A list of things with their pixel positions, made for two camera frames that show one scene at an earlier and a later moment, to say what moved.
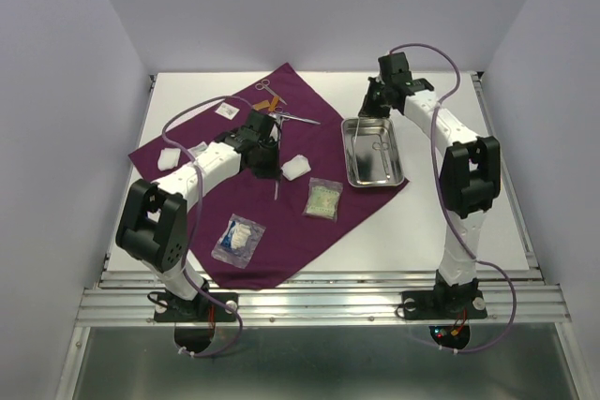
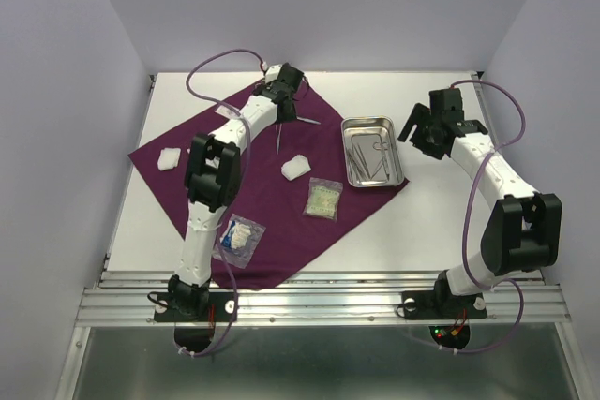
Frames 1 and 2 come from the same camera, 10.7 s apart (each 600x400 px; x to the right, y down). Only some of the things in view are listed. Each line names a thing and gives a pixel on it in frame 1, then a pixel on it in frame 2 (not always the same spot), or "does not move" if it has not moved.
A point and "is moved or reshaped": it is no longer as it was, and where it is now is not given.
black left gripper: [274, 170] to [292, 115]
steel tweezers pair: [353, 154] is moved or reshaped
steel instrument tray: [372, 153] does not move
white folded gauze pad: [295, 168] does not move
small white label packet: [227, 111] does not move
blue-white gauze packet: [238, 242] does not move
